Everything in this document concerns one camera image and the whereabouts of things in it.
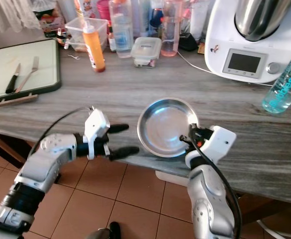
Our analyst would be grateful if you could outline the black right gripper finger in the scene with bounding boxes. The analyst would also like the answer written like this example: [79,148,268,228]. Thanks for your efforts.
[183,123,198,147]

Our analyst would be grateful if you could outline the round stainless steel plate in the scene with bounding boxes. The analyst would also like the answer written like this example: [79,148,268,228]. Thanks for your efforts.
[137,97,199,158]

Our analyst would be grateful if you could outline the grey wood grain counter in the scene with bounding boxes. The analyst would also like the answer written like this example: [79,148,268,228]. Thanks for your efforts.
[0,35,291,235]

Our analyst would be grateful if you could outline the black robot left foot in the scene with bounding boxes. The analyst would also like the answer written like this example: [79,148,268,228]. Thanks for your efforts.
[108,222,121,237]

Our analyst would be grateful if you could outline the clear lidded food container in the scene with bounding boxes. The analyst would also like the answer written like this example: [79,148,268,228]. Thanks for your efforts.
[130,37,162,68]

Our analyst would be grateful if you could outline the orange sauce squeeze bottle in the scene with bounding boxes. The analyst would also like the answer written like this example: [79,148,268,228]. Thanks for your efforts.
[83,21,106,73]

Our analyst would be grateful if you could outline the small black object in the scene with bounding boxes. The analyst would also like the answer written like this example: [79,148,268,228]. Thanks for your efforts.
[178,32,198,52]

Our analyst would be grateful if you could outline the clear plastic water bottle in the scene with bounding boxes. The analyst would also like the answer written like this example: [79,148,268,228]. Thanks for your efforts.
[109,0,133,59]

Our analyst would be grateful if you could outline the teal transparent water bottle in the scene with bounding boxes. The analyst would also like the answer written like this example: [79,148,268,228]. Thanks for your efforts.
[262,46,291,114]

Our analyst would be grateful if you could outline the white kitchen food processor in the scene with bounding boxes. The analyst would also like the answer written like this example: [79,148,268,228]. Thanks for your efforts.
[204,0,291,84]

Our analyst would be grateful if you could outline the small wooden strip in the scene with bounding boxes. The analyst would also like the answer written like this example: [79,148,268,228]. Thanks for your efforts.
[0,94,39,109]

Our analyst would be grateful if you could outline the silver metal fork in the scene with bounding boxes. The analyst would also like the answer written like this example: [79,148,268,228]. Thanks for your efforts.
[14,56,40,93]

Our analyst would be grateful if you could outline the clear plastic storage box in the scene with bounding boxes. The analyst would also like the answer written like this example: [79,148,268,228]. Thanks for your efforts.
[64,17,108,52]

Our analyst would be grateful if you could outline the pink translucent tumbler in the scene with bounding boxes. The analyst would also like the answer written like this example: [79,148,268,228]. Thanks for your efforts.
[160,0,186,57]

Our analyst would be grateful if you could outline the small dark glass bottle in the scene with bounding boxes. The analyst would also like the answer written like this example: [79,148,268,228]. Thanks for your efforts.
[57,29,69,46]

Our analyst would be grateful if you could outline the white plastic tube bottle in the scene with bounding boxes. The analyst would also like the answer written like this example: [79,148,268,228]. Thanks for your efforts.
[188,0,213,43]

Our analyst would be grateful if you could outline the blue plastic bottle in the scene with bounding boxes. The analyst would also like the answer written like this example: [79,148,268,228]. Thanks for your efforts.
[148,5,163,35]

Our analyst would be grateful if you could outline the pink plastic cup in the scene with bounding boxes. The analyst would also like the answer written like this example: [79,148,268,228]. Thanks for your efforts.
[97,0,113,20]

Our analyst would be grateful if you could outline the green rimmed cutting board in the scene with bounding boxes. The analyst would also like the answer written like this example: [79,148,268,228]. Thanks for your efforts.
[0,39,61,107]

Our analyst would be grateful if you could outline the printed food carton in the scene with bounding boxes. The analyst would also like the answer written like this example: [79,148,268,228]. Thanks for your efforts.
[33,0,66,38]

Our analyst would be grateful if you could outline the white lace cloth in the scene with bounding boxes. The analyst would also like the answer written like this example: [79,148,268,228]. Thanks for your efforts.
[0,0,34,33]

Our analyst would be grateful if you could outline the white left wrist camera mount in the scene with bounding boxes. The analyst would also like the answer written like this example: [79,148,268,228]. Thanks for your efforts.
[85,109,111,161]

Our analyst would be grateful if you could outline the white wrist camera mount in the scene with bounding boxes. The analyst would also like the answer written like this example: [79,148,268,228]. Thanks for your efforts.
[85,109,111,161]
[185,125,237,169]

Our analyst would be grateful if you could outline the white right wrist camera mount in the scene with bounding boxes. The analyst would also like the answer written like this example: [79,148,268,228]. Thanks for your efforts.
[185,125,237,169]

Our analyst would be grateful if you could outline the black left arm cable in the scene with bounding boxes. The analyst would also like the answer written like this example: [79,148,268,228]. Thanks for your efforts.
[38,106,95,150]

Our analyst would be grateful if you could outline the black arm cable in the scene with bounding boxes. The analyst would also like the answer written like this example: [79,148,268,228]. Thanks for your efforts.
[190,142,243,239]
[38,106,95,150]

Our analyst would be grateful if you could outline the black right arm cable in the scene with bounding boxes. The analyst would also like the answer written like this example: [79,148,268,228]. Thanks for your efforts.
[190,142,243,239]

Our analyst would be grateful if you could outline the white appliance power cord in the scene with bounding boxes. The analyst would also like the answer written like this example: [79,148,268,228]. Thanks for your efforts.
[176,50,273,88]

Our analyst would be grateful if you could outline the black handled knife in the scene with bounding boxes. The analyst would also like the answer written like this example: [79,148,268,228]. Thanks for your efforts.
[5,63,21,94]

